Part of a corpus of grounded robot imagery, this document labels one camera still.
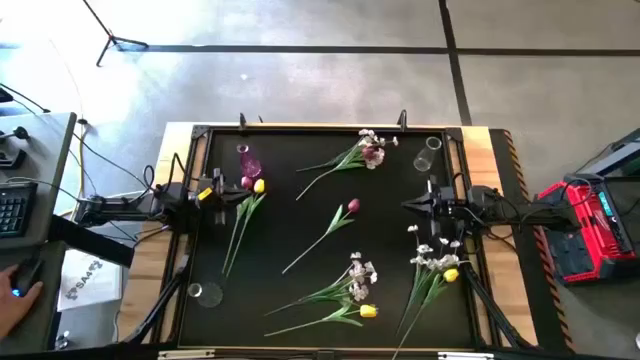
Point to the black slanted beam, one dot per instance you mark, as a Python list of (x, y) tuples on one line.
[(90, 240)]

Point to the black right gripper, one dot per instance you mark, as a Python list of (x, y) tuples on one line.
[(440, 205)]

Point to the red and black tool box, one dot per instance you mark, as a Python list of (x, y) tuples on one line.
[(565, 250)]

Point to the black mat with hazard stripes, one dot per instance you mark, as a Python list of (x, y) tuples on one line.
[(530, 300)]

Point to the plain clear glass vase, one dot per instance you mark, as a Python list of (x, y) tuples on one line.
[(425, 159)]

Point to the pink glass vase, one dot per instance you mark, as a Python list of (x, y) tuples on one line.
[(249, 165)]

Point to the clear vase with scalloped base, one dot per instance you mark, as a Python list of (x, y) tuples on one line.
[(210, 295)]

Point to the black diagonal frame strut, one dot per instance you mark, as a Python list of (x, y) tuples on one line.
[(492, 310), (165, 300)]

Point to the small silver metal fitting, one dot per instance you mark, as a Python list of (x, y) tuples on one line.
[(61, 341)]

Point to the black clamp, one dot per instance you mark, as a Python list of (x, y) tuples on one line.
[(402, 121), (243, 122)]

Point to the person's hand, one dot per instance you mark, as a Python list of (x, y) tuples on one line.
[(12, 310)]

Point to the silver bracket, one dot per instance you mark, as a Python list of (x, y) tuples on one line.
[(465, 355), (185, 354)]

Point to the dark grey case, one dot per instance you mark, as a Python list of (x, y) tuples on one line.
[(620, 155)]

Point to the black keyboard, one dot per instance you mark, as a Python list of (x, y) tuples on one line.
[(15, 210)]

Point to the black computer mouse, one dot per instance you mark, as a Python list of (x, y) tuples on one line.
[(27, 272)]

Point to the grey desk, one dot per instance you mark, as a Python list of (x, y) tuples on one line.
[(45, 150)]

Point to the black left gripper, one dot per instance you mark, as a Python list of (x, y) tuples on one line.
[(219, 195)]

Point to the black desk device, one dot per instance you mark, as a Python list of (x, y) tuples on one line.
[(12, 159)]

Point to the red artificial tulip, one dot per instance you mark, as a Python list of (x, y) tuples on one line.
[(353, 205), (372, 154), (246, 183)]

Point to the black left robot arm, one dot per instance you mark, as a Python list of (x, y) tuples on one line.
[(125, 207)]

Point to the black tripod stand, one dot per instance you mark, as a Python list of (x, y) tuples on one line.
[(112, 40)]

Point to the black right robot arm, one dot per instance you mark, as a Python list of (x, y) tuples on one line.
[(525, 215)]

